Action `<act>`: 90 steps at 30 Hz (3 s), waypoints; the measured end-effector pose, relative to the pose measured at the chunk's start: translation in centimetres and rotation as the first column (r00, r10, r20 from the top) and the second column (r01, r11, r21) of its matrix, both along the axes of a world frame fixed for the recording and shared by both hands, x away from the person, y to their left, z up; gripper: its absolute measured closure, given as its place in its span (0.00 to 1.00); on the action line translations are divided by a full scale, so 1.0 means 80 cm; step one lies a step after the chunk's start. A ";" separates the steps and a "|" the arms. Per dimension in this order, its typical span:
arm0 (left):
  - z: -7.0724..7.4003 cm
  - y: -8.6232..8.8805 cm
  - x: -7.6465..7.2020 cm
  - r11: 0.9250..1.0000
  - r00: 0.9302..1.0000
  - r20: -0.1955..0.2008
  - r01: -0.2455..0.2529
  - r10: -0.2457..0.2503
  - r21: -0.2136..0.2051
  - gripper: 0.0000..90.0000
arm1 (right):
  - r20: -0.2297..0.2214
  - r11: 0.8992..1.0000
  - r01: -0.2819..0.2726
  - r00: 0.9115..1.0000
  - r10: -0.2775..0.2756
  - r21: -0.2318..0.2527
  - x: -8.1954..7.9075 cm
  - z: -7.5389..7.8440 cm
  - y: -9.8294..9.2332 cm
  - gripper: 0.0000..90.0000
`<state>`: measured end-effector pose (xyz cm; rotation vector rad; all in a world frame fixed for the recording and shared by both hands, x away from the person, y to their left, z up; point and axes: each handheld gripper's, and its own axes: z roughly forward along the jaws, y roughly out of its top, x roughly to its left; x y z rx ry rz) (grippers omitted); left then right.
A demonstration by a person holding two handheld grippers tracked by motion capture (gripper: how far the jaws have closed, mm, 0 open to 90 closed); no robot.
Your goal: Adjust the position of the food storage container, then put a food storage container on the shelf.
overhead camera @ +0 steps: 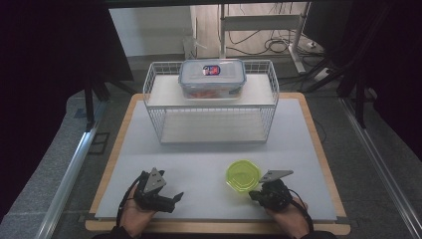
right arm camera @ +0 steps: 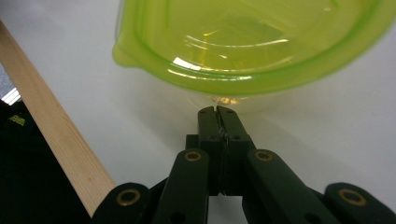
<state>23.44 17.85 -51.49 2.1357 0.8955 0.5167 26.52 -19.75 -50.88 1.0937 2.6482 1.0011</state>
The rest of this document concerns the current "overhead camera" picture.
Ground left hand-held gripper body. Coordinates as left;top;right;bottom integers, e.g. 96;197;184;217
133;167;177;213

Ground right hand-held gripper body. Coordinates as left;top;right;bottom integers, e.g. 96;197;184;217
258;169;295;212

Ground green plastic bowl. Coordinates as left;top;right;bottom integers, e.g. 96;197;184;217
225;159;263;193

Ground white wire rack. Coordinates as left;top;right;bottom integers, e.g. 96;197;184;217
142;59;281;145

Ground clear food container blue lid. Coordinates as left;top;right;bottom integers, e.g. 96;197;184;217
178;59;247;100

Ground person's left hand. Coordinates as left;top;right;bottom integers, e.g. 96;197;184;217
118;187;157;238

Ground person's right hand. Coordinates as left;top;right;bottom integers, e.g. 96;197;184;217
265;197;312;239

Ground white table mat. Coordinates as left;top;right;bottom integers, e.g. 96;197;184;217
95;98;337;222

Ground person's left sleeve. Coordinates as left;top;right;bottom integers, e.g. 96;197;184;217
93;225;133;239

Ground person's sleeve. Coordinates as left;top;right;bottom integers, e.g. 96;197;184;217
93;225;133;239
298;230;336;239

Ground person's right sleeve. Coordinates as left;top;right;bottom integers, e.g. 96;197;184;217
298;230;336;239

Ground black stand legs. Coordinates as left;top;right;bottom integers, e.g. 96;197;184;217
83;79;137;130
298;59;369;128

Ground white power strip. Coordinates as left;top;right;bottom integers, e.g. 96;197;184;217
313;68;331;83

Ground black curtain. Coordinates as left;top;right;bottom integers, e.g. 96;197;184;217
331;0;422;160
0;0;133;217

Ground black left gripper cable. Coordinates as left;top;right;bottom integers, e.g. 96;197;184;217
115;173;143;228

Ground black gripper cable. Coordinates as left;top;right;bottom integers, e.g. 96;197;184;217
115;173;143;228
288;188;315;233

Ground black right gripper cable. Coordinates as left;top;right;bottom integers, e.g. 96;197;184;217
288;188;315;233

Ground aluminium rail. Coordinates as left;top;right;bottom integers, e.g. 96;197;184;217
34;103;107;239
339;98;422;238

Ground white wall panel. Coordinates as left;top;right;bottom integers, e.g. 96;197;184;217
108;6;197;58

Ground black floor cables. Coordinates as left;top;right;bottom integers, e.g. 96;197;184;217
228;29;322;56

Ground white desk frame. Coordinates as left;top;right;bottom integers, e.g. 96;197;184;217
218;3;312;74

